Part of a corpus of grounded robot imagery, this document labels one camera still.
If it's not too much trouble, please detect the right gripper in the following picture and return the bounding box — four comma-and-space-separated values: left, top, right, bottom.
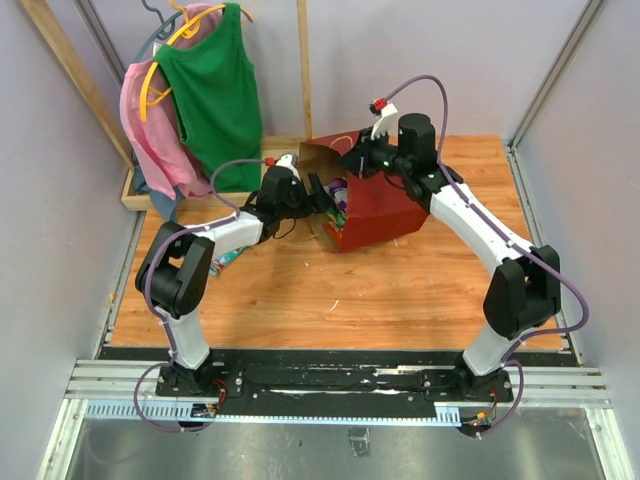
336, 126, 411, 180

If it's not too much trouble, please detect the red brown paper bag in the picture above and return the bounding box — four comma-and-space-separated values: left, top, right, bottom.
297, 130, 428, 253

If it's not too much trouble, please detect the teal snack packet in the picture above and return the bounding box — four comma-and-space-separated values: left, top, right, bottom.
209, 247, 246, 277

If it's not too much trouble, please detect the purple Fox's candy packet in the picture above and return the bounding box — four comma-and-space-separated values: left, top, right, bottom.
324, 178, 348, 213

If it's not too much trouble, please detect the green Fox's candy packet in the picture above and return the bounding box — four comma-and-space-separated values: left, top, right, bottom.
326, 207, 346, 230

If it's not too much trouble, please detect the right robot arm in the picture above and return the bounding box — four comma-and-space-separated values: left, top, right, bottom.
300, 113, 561, 400

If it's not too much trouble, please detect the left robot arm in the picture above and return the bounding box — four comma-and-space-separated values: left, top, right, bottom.
135, 165, 333, 396

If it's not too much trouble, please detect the orange snack packet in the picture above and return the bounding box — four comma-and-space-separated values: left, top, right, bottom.
323, 221, 343, 251

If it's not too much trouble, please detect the green tank top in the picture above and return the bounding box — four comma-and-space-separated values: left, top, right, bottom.
152, 2, 264, 194

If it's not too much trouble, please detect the blue grey cloth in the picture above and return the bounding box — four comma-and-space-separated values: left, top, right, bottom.
132, 166, 184, 222

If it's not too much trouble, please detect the pink shirt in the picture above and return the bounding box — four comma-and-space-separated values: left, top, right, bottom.
117, 2, 216, 201

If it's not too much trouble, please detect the yellow clothes hanger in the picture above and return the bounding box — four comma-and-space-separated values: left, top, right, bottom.
139, 3, 257, 122

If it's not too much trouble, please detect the grey clothes hanger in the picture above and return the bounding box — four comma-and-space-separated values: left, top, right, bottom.
133, 0, 181, 63

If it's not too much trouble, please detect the aluminium corner profile right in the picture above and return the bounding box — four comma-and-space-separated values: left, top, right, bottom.
507, 0, 609, 151

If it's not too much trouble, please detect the aluminium corner profile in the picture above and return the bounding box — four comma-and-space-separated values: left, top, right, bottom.
507, 0, 609, 151
74, 0, 125, 83

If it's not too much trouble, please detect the aluminium corner profile left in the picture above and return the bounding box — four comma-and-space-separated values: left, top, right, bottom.
74, 0, 125, 83

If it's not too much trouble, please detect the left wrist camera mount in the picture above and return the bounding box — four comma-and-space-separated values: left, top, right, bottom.
264, 153, 298, 175

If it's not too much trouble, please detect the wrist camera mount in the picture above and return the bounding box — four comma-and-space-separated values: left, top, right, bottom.
369, 98, 399, 140
264, 153, 298, 175

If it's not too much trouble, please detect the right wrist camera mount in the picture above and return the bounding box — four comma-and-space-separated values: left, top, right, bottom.
369, 98, 399, 140

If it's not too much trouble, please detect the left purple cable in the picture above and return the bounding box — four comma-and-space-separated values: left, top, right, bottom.
134, 158, 269, 434

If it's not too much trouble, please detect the purple cable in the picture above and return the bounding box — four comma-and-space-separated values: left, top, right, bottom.
387, 74, 591, 441
134, 158, 269, 434

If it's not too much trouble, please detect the wooden rack frame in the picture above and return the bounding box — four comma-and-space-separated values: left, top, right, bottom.
19, 0, 321, 214

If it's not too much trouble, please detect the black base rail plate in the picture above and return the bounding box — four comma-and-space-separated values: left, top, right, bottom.
156, 349, 514, 419

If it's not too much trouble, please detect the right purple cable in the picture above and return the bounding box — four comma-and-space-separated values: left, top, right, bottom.
387, 74, 591, 441

